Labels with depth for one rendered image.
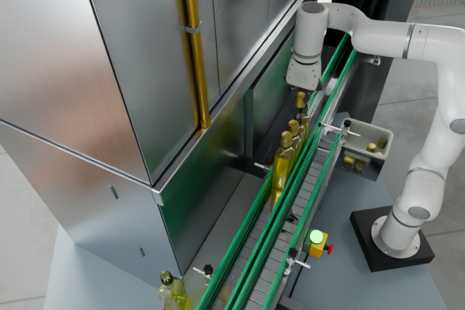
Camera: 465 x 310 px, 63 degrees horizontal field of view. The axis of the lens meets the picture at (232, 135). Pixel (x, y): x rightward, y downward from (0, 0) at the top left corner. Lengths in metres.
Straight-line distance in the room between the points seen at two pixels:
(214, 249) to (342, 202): 0.73
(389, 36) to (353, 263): 0.98
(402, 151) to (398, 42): 2.16
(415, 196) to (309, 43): 0.60
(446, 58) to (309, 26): 0.34
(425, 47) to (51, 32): 0.82
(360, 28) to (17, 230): 2.53
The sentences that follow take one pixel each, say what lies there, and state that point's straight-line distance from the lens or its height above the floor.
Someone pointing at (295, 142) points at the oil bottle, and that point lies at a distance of 1.35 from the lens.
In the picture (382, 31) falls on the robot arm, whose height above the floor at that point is 1.72.
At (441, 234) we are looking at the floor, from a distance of 2.84.
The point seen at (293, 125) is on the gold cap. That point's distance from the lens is 1.30.
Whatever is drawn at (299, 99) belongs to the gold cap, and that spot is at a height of 1.41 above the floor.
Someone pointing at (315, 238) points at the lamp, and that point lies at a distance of 1.42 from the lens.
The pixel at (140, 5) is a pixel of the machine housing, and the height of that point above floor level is 1.96.
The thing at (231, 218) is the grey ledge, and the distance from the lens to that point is 1.40.
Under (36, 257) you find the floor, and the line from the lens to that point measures 2.81.
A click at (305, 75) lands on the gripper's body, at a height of 1.52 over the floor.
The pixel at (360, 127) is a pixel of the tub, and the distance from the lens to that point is 1.83.
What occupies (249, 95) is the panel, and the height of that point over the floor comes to 1.46.
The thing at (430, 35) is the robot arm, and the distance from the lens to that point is 1.06.
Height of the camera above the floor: 2.27
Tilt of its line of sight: 48 degrees down
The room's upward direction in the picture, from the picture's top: 3 degrees counter-clockwise
